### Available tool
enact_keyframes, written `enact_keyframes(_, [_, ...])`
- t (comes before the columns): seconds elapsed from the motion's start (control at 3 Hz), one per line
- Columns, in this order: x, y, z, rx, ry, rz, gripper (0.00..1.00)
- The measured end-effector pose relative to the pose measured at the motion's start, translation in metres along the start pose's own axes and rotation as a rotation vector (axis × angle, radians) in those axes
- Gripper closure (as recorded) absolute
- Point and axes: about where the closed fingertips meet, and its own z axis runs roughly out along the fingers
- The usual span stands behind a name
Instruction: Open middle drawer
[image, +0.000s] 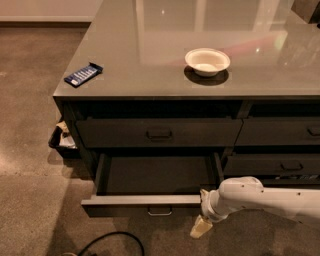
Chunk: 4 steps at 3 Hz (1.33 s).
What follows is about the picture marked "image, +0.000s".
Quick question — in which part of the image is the black floor cable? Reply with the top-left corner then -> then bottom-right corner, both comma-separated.
78,231 -> 146,256

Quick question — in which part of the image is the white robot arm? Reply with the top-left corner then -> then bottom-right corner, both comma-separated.
190,176 -> 320,239

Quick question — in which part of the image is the white paper bowl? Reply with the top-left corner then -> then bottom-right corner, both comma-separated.
185,48 -> 231,77

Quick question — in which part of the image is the dark grey drawer cabinet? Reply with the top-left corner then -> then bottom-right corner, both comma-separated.
52,0 -> 320,202

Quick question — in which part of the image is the drawer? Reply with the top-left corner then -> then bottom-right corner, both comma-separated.
76,118 -> 242,148
224,154 -> 320,176
81,153 -> 223,217
236,117 -> 320,146
261,179 -> 320,189

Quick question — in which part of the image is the black bin with trash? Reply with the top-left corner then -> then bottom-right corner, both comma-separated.
48,120 -> 80,159

